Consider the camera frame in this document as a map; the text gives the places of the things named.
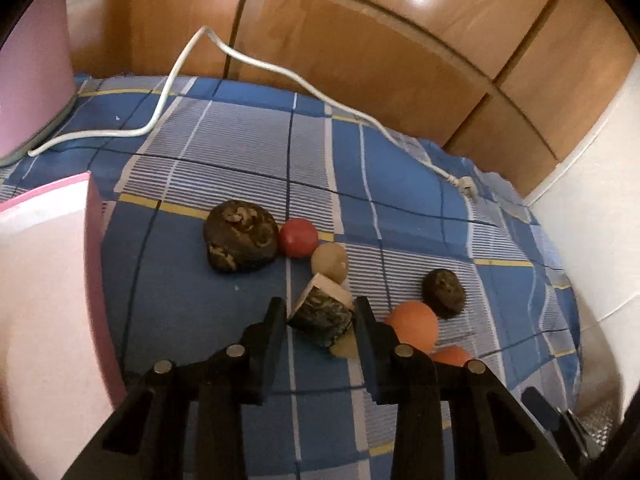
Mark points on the white power plug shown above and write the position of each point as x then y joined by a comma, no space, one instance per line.
467,186

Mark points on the large dark brown fruit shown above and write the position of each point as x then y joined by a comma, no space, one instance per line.
242,237

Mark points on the pink and white tray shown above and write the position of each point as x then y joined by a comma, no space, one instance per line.
45,310

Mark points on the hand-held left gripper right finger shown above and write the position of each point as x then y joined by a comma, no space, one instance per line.
365,340

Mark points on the red tomato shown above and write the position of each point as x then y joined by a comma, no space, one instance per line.
298,238

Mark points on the small dark brown fruit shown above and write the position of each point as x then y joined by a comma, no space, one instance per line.
442,292

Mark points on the pink electric kettle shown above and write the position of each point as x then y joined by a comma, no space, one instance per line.
30,70

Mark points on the beige potato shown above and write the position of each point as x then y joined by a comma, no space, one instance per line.
346,349

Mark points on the wooden wardrobe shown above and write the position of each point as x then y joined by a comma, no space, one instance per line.
350,45

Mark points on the orange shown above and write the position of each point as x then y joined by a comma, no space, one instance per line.
412,326
450,356

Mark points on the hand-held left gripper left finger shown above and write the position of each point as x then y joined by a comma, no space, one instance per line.
272,340

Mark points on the round tan fruit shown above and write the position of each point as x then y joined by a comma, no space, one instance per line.
330,261

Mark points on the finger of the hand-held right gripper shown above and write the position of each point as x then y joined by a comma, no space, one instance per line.
539,407
575,435

